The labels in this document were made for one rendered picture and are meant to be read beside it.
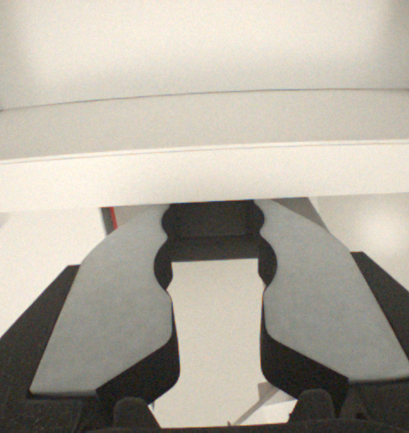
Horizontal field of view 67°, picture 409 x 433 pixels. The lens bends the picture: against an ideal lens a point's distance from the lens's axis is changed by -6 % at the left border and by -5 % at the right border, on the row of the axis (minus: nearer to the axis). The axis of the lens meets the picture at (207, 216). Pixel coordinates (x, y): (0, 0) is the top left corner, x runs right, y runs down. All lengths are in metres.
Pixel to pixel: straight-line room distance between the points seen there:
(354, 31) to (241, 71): 0.06
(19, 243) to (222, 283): 1.08
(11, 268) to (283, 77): 0.32
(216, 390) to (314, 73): 1.85
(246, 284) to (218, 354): 0.46
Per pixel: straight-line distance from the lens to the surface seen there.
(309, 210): 0.96
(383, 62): 0.21
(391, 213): 1.36
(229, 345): 1.65
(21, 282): 0.39
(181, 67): 0.18
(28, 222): 0.34
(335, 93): 0.18
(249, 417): 0.57
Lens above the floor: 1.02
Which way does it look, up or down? 60 degrees down
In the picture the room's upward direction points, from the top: 178 degrees clockwise
